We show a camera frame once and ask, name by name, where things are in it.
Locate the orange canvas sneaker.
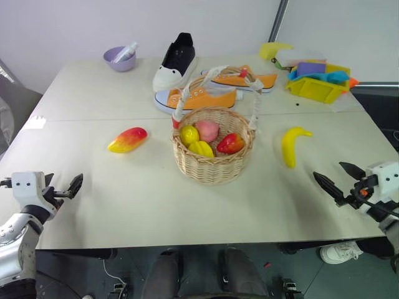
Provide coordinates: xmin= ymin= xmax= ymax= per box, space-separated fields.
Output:
xmin=199 ymin=64 xmax=279 ymax=95
xmin=154 ymin=87 xmax=238 ymax=113

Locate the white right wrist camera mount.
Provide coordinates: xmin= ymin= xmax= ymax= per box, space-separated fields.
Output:
xmin=365 ymin=161 xmax=399 ymax=204

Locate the yellow plastic bin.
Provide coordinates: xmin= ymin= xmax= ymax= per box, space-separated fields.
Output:
xmin=284 ymin=62 xmax=352 ymax=105

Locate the red and yellow mango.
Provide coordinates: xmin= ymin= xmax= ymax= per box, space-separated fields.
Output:
xmin=107 ymin=126 xmax=148 ymax=154

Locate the black side table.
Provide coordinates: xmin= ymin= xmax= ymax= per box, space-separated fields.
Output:
xmin=351 ymin=82 xmax=399 ymax=153

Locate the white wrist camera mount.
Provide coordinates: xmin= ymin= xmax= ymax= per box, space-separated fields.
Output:
xmin=11 ymin=171 xmax=48 ymax=213
xmin=365 ymin=161 xmax=399 ymax=204

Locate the olive strap with buckle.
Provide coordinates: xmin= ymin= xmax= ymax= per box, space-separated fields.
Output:
xmin=270 ymin=57 xmax=290 ymax=73

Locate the yellow plastic object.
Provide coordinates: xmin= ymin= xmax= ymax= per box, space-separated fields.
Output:
xmin=259 ymin=42 xmax=295 ymax=61

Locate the grey metal post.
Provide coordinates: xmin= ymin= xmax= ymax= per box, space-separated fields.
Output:
xmin=268 ymin=0 xmax=289 ymax=44

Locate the yellow banana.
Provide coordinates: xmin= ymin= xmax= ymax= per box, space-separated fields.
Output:
xmin=281 ymin=126 xmax=314 ymax=169

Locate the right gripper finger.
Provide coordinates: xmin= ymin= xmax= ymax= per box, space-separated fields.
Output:
xmin=339 ymin=161 xmax=365 ymax=180
xmin=312 ymin=171 xmax=346 ymax=207

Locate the purple bowl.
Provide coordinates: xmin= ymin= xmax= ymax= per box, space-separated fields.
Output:
xmin=103 ymin=46 xmax=140 ymax=73

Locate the pink peach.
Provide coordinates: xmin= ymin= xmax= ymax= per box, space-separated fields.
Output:
xmin=195 ymin=120 xmax=221 ymax=143

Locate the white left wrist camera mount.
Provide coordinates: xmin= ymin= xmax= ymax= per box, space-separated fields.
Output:
xmin=11 ymin=171 xmax=48 ymax=213

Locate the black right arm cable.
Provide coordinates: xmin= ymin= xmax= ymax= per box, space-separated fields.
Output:
xmin=361 ymin=199 xmax=399 ymax=219

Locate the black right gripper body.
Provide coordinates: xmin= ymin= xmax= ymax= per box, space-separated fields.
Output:
xmin=338 ymin=174 xmax=380 ymax=213

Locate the yellow lemon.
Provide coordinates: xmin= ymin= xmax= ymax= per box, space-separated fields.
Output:
xmin=179 ymin=125 xmax=201 ymax=148

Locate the yellow star fruit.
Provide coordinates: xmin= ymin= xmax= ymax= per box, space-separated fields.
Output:
xmin=187 ymin=140 xmax=216 ymax=158

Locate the white plastic bottle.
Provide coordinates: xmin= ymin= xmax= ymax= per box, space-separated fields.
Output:
xmin=112 ymin=41 xmax=140 ymax=64

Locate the red apple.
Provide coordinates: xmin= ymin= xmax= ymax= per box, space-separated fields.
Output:
xmin=216 ymin=133 xmax=246 ymax=155

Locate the blue cloth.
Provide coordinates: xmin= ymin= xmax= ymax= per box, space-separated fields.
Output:
xmin=287 ymin=69 xmax=350 ymax=84

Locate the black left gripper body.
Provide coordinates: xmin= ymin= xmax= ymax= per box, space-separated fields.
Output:
xmin=39 ymin=185 xmax=72 ymax=216

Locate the wicker basket with handle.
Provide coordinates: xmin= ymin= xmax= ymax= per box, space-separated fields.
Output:
xmin=170 ymin=64 xmax=261 ymax=186

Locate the black and white shoe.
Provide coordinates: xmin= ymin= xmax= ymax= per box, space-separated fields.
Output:
xmin=152 ymin=32 xmax=199 ymax=93

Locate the white sneaker on floor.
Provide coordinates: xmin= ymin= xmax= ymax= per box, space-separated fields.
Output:
xmin=320 ymin=240 xmax=364 ymax=265

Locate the white floor cable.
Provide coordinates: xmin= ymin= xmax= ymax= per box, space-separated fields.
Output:
xmin=102 ymin=257 xmax=126 ymax=282

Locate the purple sponge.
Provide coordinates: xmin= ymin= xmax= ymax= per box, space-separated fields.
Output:
xmin=296 ymin=61 xmax=327 ymax=77

